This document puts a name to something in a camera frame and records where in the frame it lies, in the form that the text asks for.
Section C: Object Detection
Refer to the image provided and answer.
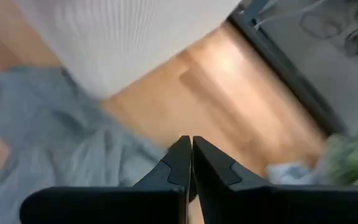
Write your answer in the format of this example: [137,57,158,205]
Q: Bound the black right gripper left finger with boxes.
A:
[19,135,193,224]

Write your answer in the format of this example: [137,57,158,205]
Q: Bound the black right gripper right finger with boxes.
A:
[192,136,358,224]

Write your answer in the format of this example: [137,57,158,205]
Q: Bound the grey sock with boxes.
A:
[265,161,328,186]

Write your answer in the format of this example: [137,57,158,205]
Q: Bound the grey garment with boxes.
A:
[0,65,170,224]

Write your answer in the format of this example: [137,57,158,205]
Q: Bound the white plastic laundry basket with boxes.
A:
[11,0,244,100]

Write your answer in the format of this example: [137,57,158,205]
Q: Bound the green potted plant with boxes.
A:
[323,127,358,187]

